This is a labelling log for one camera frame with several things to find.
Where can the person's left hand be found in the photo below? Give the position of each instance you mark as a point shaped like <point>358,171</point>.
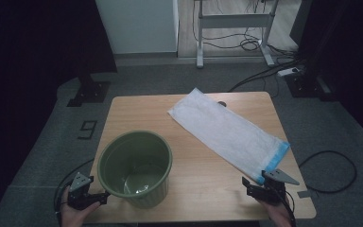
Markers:
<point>74,217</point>

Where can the green plastic bin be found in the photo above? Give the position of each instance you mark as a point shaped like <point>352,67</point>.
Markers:
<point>132,148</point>

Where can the white metal desk frame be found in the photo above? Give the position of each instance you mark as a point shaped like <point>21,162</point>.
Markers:
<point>233,21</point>

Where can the black stand base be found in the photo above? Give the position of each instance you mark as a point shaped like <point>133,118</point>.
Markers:
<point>308,86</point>
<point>89,91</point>

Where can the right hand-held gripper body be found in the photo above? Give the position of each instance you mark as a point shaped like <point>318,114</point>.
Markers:
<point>272,192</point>

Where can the black curtain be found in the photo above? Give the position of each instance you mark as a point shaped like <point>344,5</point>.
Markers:
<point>28,63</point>
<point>346,47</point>

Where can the white power strip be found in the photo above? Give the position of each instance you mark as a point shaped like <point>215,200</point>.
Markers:
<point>287,72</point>

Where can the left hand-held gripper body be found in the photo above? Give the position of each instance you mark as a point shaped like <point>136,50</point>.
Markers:
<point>79,184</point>

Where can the person's right hand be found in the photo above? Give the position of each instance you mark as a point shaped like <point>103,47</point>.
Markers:
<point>280,216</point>

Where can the white cabinet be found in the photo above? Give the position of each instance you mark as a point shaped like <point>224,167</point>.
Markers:
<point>138,25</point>

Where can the white plastic bag blue band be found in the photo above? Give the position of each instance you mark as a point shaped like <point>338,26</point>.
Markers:
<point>220,129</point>

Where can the grey tape piece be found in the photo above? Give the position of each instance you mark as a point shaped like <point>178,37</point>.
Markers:
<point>303,194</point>

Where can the round table grommet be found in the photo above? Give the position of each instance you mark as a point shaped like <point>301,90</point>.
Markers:
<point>222,103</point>

